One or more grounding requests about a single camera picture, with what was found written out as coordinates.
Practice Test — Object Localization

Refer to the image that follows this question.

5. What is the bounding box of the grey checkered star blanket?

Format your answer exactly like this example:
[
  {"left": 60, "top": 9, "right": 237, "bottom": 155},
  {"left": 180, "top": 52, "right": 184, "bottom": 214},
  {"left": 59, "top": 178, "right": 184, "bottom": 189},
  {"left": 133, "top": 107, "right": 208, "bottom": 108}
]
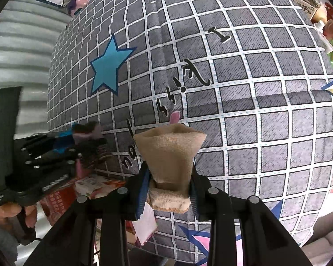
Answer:
[{"left": 46, "top": 0, "right": 333, "bottom": 264}]

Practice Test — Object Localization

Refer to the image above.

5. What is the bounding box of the person's left hand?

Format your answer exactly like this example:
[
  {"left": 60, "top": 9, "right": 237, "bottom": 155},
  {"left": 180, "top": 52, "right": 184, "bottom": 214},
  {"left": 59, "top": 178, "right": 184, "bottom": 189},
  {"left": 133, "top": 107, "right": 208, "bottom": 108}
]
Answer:
[{"left": 0, "top": 201, "right": 39, "bottom": 229}]

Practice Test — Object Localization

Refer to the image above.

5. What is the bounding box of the white cloth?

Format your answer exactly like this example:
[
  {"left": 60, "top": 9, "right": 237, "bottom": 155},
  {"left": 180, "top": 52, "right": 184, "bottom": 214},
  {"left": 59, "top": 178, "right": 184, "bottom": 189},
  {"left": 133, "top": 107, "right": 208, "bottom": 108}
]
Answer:
[{"left": 133, "top": 202, "right": 158, "bottom": 246}]

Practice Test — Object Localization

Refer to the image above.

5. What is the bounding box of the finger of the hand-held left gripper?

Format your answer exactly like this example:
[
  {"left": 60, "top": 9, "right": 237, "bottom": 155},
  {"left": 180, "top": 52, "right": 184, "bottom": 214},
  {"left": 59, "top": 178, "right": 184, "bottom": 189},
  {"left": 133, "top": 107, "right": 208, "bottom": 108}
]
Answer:
[
  {"left": 25, "top": 147, "right": 84, "bottom": 178},
  {"left": 15, "top": 131, "right": 75, "bottom": 152}
]

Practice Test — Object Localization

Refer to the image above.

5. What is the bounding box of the white bottle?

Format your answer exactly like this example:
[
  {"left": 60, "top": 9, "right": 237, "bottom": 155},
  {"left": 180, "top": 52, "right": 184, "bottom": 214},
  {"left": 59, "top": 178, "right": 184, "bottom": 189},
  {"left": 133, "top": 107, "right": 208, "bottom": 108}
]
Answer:
[{"left": 311, "top": 20, "right": 333, "bottom": 54}]

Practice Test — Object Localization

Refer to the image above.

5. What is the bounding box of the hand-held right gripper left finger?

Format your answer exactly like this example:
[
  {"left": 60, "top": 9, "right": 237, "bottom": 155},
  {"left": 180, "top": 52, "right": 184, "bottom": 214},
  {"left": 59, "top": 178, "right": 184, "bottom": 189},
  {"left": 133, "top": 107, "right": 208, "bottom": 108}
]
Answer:
[{"left": 24, "top": 162, "right": 152, "bottom": 266}]

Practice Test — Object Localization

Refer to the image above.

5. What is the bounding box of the beige burlap pouch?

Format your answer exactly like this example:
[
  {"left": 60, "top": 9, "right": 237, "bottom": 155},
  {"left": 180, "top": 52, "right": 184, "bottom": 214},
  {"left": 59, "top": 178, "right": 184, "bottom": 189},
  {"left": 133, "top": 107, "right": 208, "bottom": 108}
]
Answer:
[{"left": 134, "top": 124, "right": 207, "bottom": 214}]

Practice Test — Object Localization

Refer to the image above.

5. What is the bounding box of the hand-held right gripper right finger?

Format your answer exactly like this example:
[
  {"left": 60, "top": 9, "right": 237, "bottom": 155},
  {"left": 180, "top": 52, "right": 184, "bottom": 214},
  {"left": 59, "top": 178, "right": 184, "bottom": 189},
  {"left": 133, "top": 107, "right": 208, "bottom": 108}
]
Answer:
[{"left": 190, "top": 163, "right": 313, "bottom": 266}]

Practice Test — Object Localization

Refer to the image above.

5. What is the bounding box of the person's left forearm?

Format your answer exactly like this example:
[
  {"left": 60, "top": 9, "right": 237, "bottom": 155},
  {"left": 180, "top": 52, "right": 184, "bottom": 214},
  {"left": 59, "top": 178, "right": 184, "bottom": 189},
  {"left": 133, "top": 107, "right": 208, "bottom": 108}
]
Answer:
[{"left": 0, "top": 223, "right": 20, "bottom": 266}]

